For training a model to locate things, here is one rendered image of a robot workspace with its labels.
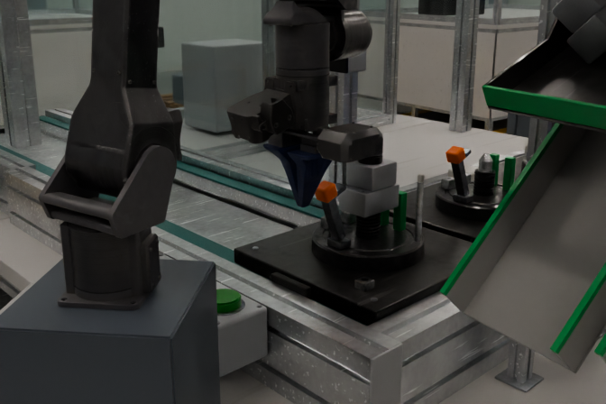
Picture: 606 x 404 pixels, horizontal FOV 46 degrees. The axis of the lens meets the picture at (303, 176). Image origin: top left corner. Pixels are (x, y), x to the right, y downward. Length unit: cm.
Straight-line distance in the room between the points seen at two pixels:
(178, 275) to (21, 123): 117
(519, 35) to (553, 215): 535
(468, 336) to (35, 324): 46
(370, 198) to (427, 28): 542
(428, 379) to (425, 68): 557
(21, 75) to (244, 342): 111
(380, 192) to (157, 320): 40
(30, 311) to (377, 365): 31
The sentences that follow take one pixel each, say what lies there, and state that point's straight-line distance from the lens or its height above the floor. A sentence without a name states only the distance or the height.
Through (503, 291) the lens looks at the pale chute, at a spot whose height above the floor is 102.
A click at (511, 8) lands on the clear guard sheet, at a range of 598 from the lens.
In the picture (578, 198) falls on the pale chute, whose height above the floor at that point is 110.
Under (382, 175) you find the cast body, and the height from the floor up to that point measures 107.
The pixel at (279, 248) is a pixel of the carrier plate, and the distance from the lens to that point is 91.
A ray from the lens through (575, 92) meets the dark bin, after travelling 66.
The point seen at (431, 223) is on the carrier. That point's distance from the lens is 101.
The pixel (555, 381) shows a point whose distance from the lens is 89.
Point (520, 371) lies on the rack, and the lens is 86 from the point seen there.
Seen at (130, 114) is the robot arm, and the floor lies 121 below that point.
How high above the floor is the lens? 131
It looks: 16 degrees down
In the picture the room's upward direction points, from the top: straight up
